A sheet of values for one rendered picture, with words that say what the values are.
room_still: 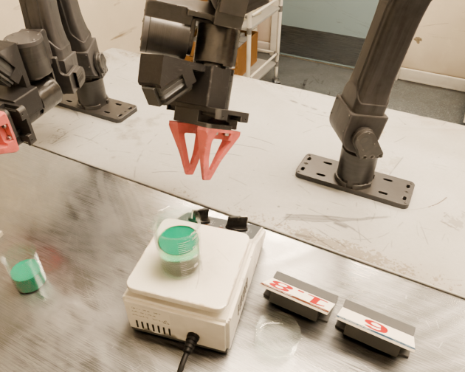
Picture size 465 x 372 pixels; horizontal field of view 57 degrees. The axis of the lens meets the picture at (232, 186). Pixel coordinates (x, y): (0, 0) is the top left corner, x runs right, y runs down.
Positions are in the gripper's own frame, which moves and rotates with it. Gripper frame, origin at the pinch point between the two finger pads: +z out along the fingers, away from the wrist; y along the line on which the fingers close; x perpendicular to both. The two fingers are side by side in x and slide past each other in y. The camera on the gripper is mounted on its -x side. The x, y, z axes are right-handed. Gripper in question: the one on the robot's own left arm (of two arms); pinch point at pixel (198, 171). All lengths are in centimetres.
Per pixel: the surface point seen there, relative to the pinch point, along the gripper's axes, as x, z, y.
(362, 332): 5.1, 13.9, 25.6
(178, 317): -10.6, 14.4, 10.7
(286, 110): 39.3, -10.7, -13.8
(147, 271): -11.9, 10.5, 5.8
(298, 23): 242, -79, -154
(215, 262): -5.9, 8.6, 10.7
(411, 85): 275, -44, -71
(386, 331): 7.1, 13.4, 27.7
